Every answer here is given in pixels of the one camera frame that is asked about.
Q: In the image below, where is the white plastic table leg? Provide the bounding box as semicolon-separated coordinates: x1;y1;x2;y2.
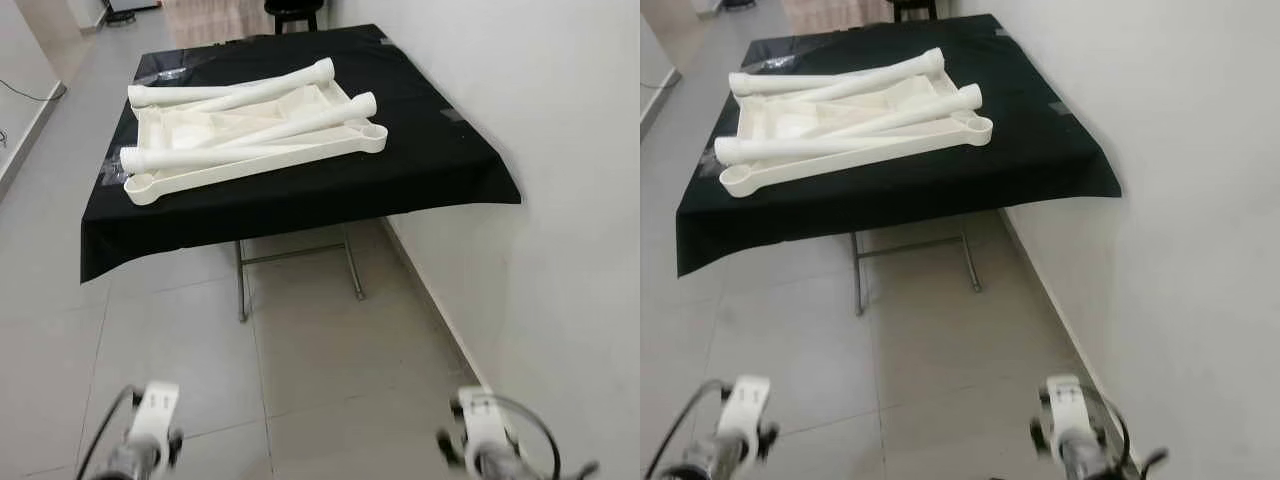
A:
185;57;337;113
815;84;984;141
127;83;266;109
119;143;326;174
728;72;861;99
212;92;379;151
713;135;931;167
790;47;946;103

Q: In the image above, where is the white plastic table top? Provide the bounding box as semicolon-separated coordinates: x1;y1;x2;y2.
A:
122;78;389;207
718;68;995;199

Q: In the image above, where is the black tablecloth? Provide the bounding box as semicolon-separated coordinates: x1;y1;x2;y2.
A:
80;24;523;284
676;14;1123;278

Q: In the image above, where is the beige cloth covered table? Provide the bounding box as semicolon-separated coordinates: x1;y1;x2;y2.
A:
160;0;276;48
780;0;891;36

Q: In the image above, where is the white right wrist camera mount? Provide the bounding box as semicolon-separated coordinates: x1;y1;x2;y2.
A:
1043;375;1096;441
458;387;513;451

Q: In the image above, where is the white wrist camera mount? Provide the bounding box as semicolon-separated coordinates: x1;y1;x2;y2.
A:
1043;375;1096;441
458;387;513;451
130;380;183;446
722;375;773;441

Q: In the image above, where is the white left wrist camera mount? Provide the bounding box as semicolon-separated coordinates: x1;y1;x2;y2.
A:
130;380;183;446
722;375;773;441

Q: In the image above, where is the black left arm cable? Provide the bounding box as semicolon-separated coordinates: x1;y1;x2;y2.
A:
75;385;141;480
645;378;731;480

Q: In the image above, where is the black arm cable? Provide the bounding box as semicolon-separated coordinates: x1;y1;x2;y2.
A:
75;385;141;480
645;378;731;480
1080;385;1169;480
490;395;601;480

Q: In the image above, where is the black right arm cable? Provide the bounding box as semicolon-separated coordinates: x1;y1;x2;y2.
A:
1080;385;1169;480
490;395;601;480

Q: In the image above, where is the metal table frame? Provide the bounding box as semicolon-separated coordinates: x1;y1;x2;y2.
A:
850;222;983;317
236;222;367;323

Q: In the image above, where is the black wall cable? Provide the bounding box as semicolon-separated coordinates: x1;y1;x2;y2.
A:
0;78;68;146

